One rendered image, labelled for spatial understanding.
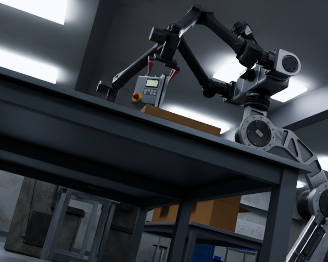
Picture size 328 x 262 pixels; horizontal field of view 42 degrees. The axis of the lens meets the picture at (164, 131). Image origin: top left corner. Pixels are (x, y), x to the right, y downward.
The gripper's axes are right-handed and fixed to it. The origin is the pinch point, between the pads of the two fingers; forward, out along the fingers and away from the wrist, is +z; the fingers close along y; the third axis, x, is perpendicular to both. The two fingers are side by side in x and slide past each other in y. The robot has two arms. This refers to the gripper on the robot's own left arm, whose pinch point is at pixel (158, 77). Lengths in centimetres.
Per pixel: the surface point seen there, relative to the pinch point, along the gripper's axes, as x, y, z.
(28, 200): -338, 44, 331
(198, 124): 58, -6, -6
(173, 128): 63, 2, -4
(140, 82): -75, -5, 29
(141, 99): -66, -8, 36
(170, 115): 57, 3, -6
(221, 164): 63, -17, 3
